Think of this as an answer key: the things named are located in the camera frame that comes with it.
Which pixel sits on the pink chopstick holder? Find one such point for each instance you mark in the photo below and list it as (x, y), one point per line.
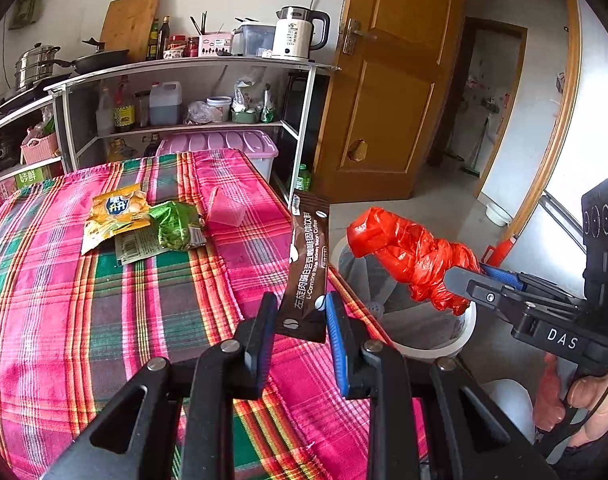
(215, 45)

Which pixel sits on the black kitchen appliance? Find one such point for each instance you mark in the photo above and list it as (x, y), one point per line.
(3, 152)

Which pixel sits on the steel steamer pot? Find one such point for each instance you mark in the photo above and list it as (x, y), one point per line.
(36, 67)

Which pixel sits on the white plastic bag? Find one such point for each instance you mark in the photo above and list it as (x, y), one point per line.
(248, 94)

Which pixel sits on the plaid pink green tablecloth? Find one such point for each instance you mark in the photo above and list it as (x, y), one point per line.
(109, 320)

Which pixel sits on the black frying pan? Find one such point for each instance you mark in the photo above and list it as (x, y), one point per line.
(99, 60)

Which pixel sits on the green white bottle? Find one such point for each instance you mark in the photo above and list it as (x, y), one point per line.
(267, 107)

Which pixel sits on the white electric kettle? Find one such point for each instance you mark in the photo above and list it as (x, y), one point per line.
(294, 35)

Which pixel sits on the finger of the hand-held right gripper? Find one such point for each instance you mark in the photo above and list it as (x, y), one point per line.
(483, 292)
(503, 275)

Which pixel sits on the small green box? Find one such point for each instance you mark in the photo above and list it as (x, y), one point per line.
(246, 117)

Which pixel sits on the pink plastic cup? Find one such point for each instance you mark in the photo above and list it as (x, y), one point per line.
(224, 210)

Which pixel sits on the clear crumpled plastic bag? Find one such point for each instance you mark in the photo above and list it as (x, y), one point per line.
(198, 114)

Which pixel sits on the black rack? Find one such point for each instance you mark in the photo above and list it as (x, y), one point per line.
(296, 110)

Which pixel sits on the person's right hand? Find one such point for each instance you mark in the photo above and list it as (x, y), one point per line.
(548, 395)

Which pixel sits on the dark oil bottle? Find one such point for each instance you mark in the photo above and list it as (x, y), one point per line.
(164, 40)
(153, 42)

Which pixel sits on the dark glass jar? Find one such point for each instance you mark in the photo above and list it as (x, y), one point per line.
(142, 110)

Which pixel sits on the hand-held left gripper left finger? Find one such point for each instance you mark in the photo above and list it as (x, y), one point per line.
(264, 350)

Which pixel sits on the black induction cooker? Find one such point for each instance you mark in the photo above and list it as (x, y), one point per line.
(19, 100)

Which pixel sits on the soy sauce bottle yellow label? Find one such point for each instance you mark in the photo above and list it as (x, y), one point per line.
(124, 110)

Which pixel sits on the white plastic tub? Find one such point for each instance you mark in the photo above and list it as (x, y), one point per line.
(219, 109)

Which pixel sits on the red plastic bag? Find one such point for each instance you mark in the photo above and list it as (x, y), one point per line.
(413, 255)

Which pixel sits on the white floor basin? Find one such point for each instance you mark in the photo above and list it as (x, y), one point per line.
(498, 215)

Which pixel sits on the wooden cutting board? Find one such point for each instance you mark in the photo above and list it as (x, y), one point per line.
(131, 25)

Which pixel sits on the yellow cooking oil bottle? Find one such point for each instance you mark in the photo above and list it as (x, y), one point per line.
(121, 151)

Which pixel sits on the red plastic object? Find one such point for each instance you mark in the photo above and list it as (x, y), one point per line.
(498, 252)

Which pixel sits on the yellow snack packet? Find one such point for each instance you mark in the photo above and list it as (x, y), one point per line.
(116, 210)

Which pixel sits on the pink cardboard carton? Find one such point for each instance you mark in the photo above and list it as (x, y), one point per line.
(19, 185)

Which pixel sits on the clear plastic bottle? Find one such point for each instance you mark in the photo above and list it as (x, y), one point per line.
(105, 115)

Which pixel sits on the white trash bin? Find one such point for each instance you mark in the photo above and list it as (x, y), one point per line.
(373, 280)

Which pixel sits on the green snack packet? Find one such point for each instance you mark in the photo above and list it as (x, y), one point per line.
(174, 225)

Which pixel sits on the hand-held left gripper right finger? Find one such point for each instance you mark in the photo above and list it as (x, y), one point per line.
(339, 345)

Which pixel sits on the white kitchen shelf unit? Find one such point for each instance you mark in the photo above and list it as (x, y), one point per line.
(184, 62)

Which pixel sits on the hanging olive cloth bag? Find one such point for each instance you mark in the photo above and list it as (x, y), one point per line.
(26, 7)

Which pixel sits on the wooden door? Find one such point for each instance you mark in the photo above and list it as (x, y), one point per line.
(383, 85)

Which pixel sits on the pink lidded storage box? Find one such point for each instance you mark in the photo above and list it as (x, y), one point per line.
(219, 142)

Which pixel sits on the clear plastic container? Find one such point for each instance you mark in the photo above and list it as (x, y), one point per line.
(254, 40)

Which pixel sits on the pink woven basket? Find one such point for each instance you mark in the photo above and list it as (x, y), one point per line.
(40, 147)

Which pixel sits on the brown coffee sachet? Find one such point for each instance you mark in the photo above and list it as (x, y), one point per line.
(306, 260)

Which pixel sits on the white plastic jug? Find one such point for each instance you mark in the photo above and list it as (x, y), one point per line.
(165, 105)

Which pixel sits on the green drink bottle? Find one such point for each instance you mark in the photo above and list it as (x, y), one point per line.
(304, 179)

